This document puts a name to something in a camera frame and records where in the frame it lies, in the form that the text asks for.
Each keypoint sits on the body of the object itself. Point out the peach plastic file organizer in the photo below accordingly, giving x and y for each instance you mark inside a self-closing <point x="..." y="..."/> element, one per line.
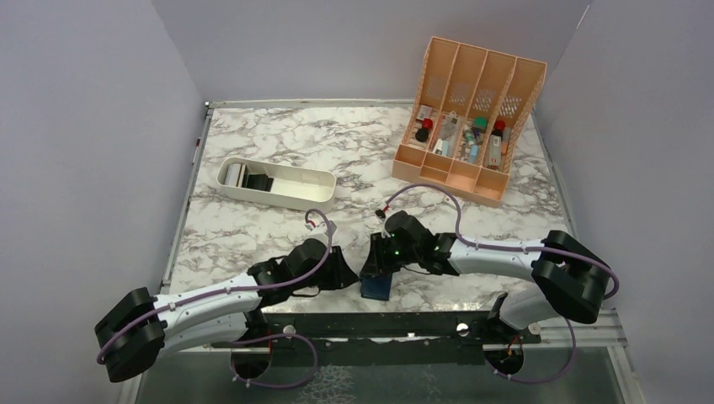
<point x="470" y="108"/>

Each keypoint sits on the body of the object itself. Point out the small white box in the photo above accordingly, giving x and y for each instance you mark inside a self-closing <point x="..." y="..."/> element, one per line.
<point x="452" y="199"/>

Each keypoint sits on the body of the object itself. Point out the grey packaged item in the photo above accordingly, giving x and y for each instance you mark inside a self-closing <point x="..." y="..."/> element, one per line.
<point x="447" y="135"/>

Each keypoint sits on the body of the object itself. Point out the black bottle red cap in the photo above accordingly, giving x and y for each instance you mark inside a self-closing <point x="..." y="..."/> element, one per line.
<point x="422" y="134"/>

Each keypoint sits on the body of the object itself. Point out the blue leather card holder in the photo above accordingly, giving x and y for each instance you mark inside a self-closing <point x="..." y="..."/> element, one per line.
<point x="376" y="288"/>

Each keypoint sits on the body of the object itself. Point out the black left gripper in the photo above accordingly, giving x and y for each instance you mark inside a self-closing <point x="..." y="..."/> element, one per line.
<point x="341" y="274"/>

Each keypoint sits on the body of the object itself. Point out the red capped dark bottle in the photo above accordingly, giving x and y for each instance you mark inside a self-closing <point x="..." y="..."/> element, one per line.
<point x="493" y="158"/>

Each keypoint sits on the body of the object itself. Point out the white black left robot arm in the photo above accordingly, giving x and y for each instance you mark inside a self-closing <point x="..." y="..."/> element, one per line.
<point x="142" y="328"/>

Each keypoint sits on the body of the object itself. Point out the black metal base rail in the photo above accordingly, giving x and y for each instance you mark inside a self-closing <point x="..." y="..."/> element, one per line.
<point x="372" y="338"/>

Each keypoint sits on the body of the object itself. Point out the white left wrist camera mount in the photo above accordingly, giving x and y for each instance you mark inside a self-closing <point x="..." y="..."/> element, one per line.
<point x="323" y="229"/>

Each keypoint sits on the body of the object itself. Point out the green capped bottle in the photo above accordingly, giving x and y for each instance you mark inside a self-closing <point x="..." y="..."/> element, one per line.
<point x="472" y="138"/>

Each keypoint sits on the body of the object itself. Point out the white plastic tray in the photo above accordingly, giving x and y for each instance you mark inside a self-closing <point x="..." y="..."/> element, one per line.
<point x="295" y="188"/>

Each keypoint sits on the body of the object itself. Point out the black VIP card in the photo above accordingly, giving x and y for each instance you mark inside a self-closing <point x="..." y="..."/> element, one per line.
<point x="257" y="181"/>

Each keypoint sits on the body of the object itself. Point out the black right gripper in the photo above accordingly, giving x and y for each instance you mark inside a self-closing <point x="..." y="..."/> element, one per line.
<point x="376" y="262"/>

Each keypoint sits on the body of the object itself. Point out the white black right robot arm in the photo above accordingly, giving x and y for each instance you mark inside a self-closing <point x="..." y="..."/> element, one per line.
<point x="566" y="279"/>

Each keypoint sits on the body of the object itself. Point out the white card in tray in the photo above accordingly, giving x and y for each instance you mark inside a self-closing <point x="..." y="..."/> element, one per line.
<point x="234" y="175"/>

